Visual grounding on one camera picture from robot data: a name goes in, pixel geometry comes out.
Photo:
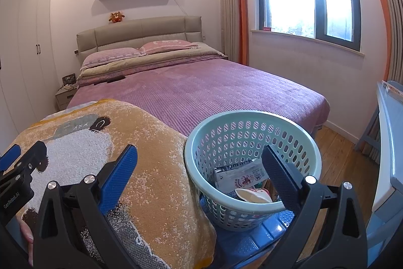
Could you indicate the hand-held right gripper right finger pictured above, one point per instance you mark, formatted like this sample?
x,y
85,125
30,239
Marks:
x,y
283,180

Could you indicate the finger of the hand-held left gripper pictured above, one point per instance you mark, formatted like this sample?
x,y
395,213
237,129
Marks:
x,y
33,155
9,155

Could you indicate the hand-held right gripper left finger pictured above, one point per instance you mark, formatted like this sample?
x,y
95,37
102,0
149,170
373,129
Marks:
x,y
119,177

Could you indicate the brown snack wrapper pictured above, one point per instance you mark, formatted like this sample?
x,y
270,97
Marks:
x,y
270,187

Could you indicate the red paper cup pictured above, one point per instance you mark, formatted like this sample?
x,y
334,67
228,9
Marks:
x,y
252,195

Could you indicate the white printed packet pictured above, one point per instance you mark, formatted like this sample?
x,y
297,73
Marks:
x,y
242,180
220,177

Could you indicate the green plastic basket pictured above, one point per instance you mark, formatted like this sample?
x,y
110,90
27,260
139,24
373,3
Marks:
x,y
220,136

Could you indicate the person's left hand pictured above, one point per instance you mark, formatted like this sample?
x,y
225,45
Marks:
x,y
26,234

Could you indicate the orange printed blanket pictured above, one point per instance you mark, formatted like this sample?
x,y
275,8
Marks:
x,y
151,162

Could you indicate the blue plastic stool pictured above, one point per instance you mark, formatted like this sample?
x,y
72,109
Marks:
x,y
261,234

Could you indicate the grey nightstand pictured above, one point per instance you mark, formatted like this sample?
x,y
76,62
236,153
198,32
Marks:
x,y
64,97

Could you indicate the small dark device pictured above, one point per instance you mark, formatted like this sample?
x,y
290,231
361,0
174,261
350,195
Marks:
x,y
69,79

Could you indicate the white desk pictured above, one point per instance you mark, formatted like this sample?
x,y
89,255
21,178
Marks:
x,y
387,146

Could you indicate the white wardrobe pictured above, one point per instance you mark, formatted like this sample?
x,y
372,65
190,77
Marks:
x,y
28,35

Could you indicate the bed with purple cover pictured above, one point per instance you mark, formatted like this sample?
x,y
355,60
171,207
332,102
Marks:
x,y
204,89

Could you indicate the beige folded quilt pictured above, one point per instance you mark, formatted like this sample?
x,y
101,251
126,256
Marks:
x,y
157,62

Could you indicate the pink pillow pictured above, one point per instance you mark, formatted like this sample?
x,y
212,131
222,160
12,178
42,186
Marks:
x,y
167,46
110,55

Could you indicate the beige padded headboard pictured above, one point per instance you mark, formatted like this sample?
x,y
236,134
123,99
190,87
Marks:
x,y
141,28

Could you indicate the orange plush toy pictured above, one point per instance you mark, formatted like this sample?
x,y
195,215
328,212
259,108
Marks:
x,y
116,17

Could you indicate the orange and beige curtain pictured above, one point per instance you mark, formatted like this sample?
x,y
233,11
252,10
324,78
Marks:
x,y
233,4

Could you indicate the orange and grey curtain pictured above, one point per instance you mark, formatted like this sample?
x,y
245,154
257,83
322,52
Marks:
x,y
387,20

